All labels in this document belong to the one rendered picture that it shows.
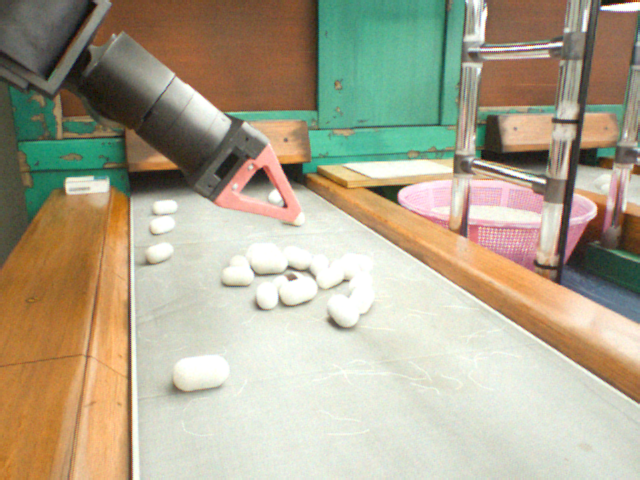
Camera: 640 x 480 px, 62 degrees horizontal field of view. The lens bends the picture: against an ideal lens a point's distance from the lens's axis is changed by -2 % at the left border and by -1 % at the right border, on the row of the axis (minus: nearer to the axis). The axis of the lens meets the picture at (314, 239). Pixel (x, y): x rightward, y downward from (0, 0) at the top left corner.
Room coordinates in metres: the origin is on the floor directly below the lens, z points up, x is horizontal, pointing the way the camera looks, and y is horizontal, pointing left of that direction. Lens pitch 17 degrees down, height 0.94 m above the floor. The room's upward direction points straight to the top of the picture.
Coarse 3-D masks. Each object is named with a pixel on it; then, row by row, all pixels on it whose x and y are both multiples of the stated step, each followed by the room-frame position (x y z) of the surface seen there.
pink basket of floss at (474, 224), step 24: (408, 192) 0.81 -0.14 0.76; (432, 192) 0.85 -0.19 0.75; (480, 192) 0.86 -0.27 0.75; (504, 192) 0.85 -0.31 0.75; (528, 192) 0.83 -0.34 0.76; (432, 216) 0.66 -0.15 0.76; (576, 216) 0.74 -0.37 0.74; (480, 240) 0.63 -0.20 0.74; (504, 240) 0.62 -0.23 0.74; (528, 240) 0.62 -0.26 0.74; (576, 240) 0.66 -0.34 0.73; (528, 264) 0.63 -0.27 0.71
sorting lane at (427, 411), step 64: (256, 192) 0.91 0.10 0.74; (192, 256) 0.57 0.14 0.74; (384, 256) 0.57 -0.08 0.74; (192, 320) 0.41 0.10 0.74; (256, 320) 0.41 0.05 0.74; (320, 320) 0.41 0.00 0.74; (384, 320) 0.41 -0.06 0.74; (448, 320) 0.41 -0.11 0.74; (256, 384) 0.31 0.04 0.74; (320, 384) 0.31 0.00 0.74; (384, 384) 0.31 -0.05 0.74; (448, 384) 0.31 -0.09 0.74; (512, 384) 0.31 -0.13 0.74; (576, 384) 0.31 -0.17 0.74; (192, 448) 0.25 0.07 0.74; (256, 448) 0.25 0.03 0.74; (320, 448) 0.25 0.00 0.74; (384, 448) 0.25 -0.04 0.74; (448, 448) 0.25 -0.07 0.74; (512, 448) 0.25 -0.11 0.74; (576, 448) 0.25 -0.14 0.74
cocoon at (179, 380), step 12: (180, 360) 0.31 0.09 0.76; (192, 360) 0.31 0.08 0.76; (204, 360) 0.31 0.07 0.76; (216, 360) 0.31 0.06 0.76; (180, 372) 0.30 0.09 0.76; (192, 372) 0.30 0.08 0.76; (204, 372) 0.30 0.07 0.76; (216, 372) 0.30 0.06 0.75; (228, 372) 0.31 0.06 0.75; (180, 384) 0.30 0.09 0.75; (192, 384) 0.30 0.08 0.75; (204, 384) 0.30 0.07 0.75; (216, 384) 0.30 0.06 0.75
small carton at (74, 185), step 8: (88, 176) 0.82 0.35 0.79; (96, 176) 0.82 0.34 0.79; (104, 176) 0.82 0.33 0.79; (72, 184) 0.79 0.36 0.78; (80, 184) 0.79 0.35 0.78; (88, 184) 0.79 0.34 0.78; (96, 184) 0.80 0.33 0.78; (104, 184) 0.80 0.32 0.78; (72, 192) 0.78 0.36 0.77; (80, 192) 0.79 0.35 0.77; (88, 192) 0.79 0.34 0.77; (96, 192) 0.80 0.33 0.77
